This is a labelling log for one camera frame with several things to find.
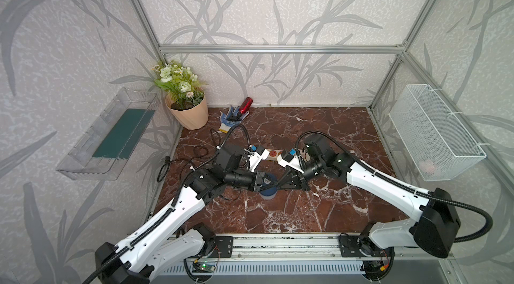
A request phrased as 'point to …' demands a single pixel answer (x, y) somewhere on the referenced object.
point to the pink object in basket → (427, 166)
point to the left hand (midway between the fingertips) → (275, 186)
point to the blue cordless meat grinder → (270, 193)
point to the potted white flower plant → (186, 100)
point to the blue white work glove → (233, 118)
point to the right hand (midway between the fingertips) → (278, 184)
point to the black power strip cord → (190, 157)
